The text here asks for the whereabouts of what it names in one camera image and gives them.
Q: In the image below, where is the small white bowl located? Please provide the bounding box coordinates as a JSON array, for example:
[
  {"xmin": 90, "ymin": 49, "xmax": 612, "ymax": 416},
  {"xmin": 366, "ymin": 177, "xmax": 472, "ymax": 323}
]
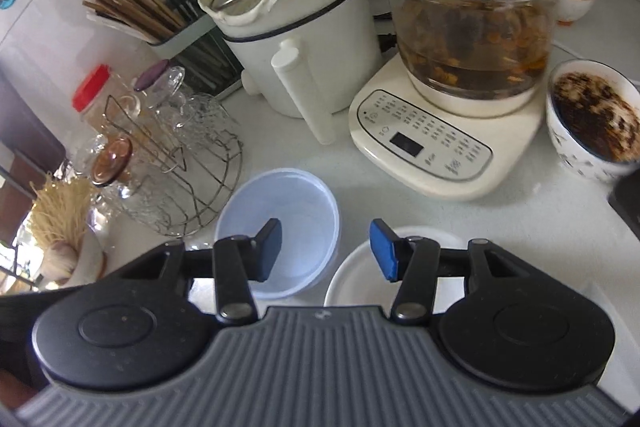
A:
[{"xmin": 322, "ymin": 224, "xmax": 476, "ymax": 308}]

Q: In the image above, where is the clear plastic bowl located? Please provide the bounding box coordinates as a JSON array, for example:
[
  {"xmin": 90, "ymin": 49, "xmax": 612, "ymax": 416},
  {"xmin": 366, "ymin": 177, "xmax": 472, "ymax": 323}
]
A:
[{"xmin": 215, "ymin": 168, "xmax": 341, "ymax": 300}]

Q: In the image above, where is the bowl with noodles and onion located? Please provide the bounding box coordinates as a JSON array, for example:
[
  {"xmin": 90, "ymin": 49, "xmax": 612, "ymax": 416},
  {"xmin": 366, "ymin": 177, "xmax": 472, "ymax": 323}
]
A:
[{"xmin": 28, "ymin": 174, "xmax": 105, "ymax": 287}]

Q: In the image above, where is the red lid plastic jar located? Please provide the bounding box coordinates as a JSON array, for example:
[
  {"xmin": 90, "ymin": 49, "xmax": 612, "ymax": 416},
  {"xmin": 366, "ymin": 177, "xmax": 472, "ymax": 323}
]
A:
[{"xmin": 72, "ymin": 64, "xmax": 141, "ymax": 140}]

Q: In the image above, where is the black induction cooktop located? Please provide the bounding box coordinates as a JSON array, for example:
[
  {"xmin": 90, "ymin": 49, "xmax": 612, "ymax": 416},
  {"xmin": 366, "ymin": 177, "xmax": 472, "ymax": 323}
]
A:
[{"xmin": 608, "ymin": 171, "xmax": 640, "ymax": 237}]

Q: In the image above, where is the patterned bowl with dark food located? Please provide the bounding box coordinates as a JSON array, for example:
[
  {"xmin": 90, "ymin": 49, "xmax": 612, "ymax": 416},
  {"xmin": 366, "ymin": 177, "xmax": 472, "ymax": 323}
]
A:
[{"xmin": 546, "ymin": 60, "xmax": 639, "ymax": 183}]

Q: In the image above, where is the white electric cooking pot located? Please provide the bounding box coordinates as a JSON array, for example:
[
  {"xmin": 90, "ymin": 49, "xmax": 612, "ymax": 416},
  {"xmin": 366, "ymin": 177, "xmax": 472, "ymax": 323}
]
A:
[{"xmin": 198, "ymin": 0, "xmax": 383, "ymax": 145}]

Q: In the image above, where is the green chopstick holder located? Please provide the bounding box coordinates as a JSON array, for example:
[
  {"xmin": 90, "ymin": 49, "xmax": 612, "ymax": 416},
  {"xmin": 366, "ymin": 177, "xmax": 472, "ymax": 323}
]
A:
[{"xmin": 82, "ymin": 0, "xmax": 241, "ymax": 96}]

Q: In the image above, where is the glass health kettle on base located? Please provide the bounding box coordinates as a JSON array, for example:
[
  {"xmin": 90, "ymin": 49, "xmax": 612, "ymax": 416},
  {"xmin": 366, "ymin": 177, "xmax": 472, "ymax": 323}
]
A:
[{"xmin": 348, "ymin": 0, "xmax": 556, "ymax": 200}]

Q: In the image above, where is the wire rack with glass cups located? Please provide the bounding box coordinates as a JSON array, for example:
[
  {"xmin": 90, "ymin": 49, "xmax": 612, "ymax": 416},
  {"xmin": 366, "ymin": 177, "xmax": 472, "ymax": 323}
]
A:
[{"xmin": 72, "ymin": 60, "xmax": 242, "ymax": 237}]

